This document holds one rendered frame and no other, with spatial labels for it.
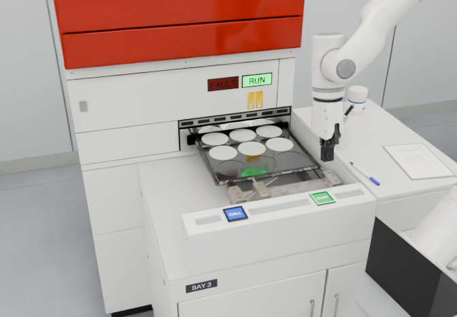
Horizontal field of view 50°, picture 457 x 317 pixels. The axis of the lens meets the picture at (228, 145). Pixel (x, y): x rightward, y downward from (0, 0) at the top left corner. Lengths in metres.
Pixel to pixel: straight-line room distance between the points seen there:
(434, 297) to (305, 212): 0.38
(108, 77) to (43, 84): 1.63
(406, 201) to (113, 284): 1.27
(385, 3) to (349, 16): 2.40
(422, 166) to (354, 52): 0.59
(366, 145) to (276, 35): 0.49
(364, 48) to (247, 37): 0.61
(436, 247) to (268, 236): 0.42
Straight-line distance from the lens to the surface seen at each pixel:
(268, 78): 1.83
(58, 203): 3.18
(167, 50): 1.64
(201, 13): 1.63
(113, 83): 1.71
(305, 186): 1.61
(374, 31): 1.22
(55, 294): 2.58
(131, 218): 1.99
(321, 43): 1.24
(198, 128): 1.82
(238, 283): 1.44
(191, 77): 1.74
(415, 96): 4.29
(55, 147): 3.48
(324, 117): 1.27
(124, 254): 2.10
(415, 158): 1.68
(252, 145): 1.78
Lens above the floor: 1.77
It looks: 29 degrees down
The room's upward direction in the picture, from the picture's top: straight up
